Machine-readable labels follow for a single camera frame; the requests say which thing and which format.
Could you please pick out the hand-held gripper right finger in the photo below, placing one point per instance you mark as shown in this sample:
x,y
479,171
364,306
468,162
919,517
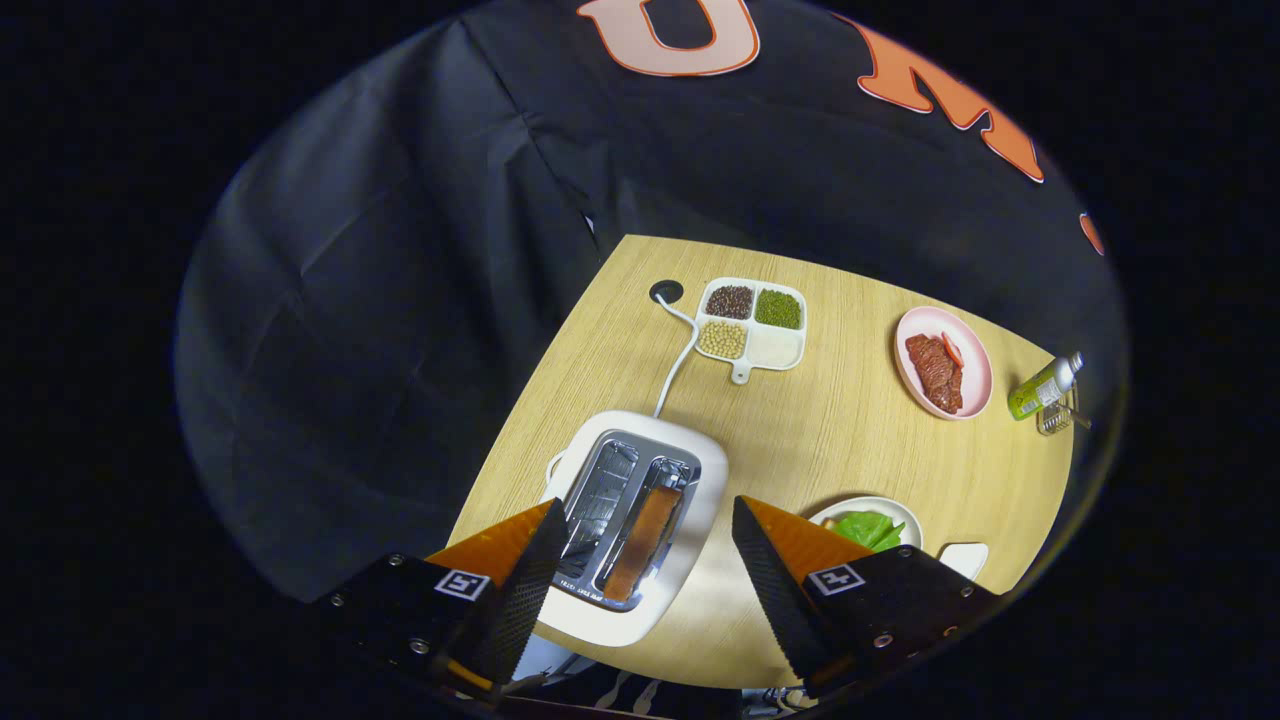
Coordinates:
x,y
785,600

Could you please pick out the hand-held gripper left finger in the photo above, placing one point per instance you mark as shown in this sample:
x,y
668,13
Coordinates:
x,y
520,600

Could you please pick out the green lettuce leaf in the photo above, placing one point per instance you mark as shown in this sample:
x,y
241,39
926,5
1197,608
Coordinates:
x,y
865,528

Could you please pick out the round white plate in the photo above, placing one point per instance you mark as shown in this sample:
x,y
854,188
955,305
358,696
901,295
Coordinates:
x,y
870,503

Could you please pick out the toasted bread slice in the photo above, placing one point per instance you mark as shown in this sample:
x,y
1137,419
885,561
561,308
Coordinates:
x,y
645,540

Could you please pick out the white toaster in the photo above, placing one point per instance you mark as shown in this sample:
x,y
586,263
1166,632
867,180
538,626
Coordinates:
x,y
692,470

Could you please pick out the white rounded rectangular dish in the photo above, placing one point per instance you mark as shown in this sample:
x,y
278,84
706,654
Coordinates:
x,y
965,558

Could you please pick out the white divided dish of beans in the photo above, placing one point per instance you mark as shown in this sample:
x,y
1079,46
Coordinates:
x,y
775,348

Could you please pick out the brown meat slices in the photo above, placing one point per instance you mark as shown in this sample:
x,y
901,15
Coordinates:
x,y
935,375

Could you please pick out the red vegetable slice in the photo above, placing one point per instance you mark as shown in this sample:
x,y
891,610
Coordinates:
x,y
952,350

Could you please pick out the pink plate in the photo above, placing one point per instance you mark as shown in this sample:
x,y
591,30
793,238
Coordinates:
x,y
920,325

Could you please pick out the silver bottle with green label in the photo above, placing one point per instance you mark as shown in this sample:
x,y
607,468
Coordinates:
x,y
1035,392

